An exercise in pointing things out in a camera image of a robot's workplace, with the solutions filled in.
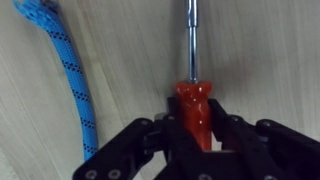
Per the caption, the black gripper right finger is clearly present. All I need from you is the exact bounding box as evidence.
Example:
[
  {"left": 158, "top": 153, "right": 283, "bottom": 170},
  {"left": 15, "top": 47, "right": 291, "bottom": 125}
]
[{"left": 208, "top": 99, "right": 320, "bottom": 180}]

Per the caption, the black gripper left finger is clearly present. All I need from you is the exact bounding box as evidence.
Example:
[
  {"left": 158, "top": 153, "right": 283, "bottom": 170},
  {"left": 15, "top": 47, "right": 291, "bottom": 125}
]
[{"left": 72, "top": 97, "right": 183, "bottom": 180}]

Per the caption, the orange handled screwdriver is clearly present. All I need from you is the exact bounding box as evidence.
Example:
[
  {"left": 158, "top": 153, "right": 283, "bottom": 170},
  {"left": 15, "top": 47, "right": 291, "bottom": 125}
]
[{"left": 176, "top": 0, "right": 212, "bottom": 150}]

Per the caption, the blue braided rope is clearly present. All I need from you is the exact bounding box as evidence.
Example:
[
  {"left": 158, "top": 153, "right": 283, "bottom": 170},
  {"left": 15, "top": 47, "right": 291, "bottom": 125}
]
[{"left": 12, "top": 0, "right": 100, "bottom": 163}]

